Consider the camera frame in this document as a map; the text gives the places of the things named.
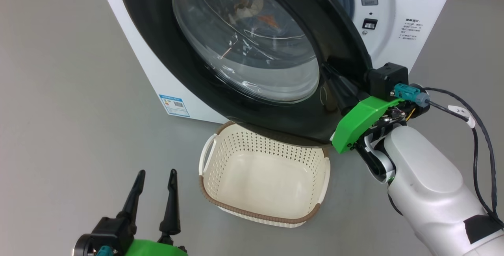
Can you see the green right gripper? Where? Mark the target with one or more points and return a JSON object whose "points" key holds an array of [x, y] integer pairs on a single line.
{"points": [[362, 122]]}

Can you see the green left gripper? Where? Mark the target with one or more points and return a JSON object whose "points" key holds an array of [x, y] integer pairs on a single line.
{"points": [[157, 249]]}

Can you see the blue garment with orange patches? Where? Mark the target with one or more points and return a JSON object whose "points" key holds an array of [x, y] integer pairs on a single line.
{"points": [[271, 21]]}

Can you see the black glass washing machine door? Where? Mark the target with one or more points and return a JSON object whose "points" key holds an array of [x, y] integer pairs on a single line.
{"points": [[157, 31]]}

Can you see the white front-load washing machine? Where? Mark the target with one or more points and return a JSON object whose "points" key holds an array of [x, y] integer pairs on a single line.
{"points": [[393, 47]]}

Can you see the black door latch socket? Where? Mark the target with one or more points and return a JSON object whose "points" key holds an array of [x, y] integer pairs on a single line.
{"points": [[369, 24]]}

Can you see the cream perforated laundry basket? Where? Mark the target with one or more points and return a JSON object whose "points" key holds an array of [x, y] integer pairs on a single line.
{"points": [[267, 181]]}

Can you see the blue energy label sticker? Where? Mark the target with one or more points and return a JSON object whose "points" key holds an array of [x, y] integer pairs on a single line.
{"points": [[174, 105]]}

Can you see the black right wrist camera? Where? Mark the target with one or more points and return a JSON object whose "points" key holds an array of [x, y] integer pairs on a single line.
{"points": [[388, 78]]}

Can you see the teal right camera connector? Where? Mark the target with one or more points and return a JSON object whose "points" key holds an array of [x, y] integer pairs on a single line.
{"points": [[407, 92]]}

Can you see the teal camera connector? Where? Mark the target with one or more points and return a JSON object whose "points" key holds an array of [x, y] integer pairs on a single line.
{"points": [[106, 251], [407, 92]]}

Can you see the teal left camera connector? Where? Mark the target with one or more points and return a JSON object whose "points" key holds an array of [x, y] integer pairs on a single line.
{"points": [[106, 251]]}

